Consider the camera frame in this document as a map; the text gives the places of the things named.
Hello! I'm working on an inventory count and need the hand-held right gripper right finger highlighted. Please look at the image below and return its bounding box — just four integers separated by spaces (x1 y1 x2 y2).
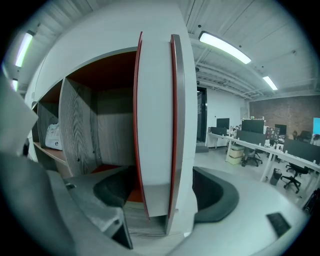
174 166 311 256

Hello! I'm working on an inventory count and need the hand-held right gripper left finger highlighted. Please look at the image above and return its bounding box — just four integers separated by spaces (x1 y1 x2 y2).
64 164 138 233

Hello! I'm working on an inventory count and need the grey wooden desk hutch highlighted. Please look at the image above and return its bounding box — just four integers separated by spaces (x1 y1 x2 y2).
23 34 186 237

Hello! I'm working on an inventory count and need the red hardcover book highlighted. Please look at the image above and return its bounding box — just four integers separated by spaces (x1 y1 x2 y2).
132 31 179 222

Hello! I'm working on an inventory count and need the long white office desk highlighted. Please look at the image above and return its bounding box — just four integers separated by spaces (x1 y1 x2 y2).
207 131 320 208

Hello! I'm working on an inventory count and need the black computer monitor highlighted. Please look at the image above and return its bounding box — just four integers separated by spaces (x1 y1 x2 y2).
241 119 265 135
274 124 288 136
216 117 230 130

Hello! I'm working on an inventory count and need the beige storage crate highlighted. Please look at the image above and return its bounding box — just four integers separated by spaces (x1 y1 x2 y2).
229 144 246 157
228 154 245 165

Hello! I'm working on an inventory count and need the black office chair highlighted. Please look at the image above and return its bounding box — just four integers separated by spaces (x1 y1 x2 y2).
241 147 263 168
298 130 313 143
280 163 310 195

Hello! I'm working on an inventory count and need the black waste bin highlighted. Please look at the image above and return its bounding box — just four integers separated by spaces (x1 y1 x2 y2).
269 167 283 186

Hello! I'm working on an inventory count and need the white tissue box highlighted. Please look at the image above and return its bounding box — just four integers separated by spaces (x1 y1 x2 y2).
44 122 63 151

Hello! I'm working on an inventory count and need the sticker covered board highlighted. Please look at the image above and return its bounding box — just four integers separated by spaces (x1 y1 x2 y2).
265 126 281 141

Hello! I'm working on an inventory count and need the black framed door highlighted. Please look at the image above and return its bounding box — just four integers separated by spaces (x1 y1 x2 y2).
196 86 209 145

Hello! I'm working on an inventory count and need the black bag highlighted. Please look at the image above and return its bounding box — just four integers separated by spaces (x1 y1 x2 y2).
302 187 320 216

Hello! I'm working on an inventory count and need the blue display screen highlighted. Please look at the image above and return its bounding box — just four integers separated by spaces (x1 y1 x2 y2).
312 117 320 138

